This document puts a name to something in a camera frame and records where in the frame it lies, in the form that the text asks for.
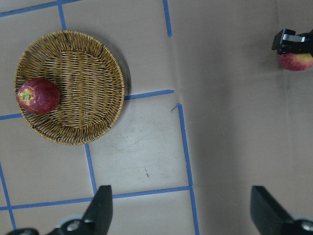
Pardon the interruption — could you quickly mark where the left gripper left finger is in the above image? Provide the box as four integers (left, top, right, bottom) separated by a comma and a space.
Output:
4, 185, 113, 235

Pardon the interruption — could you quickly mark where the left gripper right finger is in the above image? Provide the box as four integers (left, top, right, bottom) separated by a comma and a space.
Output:
250, 186, 313, 235

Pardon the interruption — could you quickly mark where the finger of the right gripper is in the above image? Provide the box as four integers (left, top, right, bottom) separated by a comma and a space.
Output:
271, 28, 313, 54

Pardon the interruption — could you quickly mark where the red yellow apple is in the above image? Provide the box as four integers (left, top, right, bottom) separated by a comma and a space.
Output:
278, 53, 313, 71

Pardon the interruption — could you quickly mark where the dark red apple in basket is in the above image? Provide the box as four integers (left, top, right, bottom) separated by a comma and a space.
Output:
16, 78, 61, 114

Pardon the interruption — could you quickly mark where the wicker basket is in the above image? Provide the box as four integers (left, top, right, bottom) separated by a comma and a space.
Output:
14, 30, 125, 145

